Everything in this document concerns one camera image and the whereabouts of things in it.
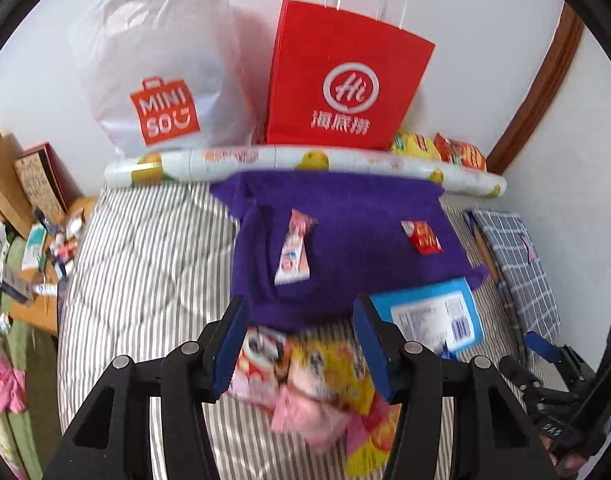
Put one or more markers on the fruit pattern rolled mat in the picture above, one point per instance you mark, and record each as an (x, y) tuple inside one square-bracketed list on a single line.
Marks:
[(218, 164)]

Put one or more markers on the orange snack bag by wall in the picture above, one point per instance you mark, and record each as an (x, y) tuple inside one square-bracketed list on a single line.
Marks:
[(460, 153)]

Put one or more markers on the pink white candy bar wrapper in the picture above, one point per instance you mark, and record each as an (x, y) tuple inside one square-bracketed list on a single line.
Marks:
[(293, 266)]

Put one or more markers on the blue checked cloth bag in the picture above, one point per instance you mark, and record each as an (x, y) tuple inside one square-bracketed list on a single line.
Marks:
[(527, 296)]

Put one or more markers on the yellow biscuit snack packet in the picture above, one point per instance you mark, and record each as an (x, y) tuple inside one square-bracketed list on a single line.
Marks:
[(333, 372)]

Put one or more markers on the brown door frame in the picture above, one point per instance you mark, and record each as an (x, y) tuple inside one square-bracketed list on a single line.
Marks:
[(544, 88)]

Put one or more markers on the small red snack packet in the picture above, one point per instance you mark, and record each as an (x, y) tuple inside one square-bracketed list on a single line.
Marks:
[(421, 237)]

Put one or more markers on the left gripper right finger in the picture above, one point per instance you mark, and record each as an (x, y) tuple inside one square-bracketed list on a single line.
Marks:
[(411, 376)]

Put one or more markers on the white Miniso plastic bag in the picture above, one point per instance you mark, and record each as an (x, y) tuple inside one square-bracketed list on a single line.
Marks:
[(162, 75)]

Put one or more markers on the yellow snack bag by wall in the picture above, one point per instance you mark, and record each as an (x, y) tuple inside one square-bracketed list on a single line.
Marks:
[(413, 145)]

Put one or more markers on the red Haidilao paper bag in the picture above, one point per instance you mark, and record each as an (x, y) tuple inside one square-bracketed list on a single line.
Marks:
[(341, 79)]

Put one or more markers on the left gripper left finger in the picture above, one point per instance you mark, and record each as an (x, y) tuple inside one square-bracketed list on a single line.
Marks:
[(198, 372)]

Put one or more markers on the pink strawberry candy packet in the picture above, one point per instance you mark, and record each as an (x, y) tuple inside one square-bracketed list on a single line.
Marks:
[(320, 424)]

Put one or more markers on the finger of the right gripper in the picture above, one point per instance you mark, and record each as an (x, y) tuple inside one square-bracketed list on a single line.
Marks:
[(571, 367)]

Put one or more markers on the brown patterned box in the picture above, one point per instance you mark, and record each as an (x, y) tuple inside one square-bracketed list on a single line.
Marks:
[(46, 181)]

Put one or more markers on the blue tissue pack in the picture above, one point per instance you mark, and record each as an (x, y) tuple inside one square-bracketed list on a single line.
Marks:
[(441, 316)]

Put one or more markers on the striped grey quilt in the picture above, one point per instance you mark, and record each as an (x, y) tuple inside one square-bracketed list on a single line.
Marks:
[(153, 269)]

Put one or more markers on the purple towel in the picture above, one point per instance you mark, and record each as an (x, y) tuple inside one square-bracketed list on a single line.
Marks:
[(357, 247)]

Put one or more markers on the pink floral pillow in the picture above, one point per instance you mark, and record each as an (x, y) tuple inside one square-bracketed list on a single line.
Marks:
[(12, 400)]

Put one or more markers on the pink orange fruit snack bag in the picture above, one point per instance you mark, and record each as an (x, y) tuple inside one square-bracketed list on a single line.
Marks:
[(369, 438)]

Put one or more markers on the wooden side table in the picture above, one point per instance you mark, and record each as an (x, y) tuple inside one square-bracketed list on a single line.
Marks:
[(41, 312)]

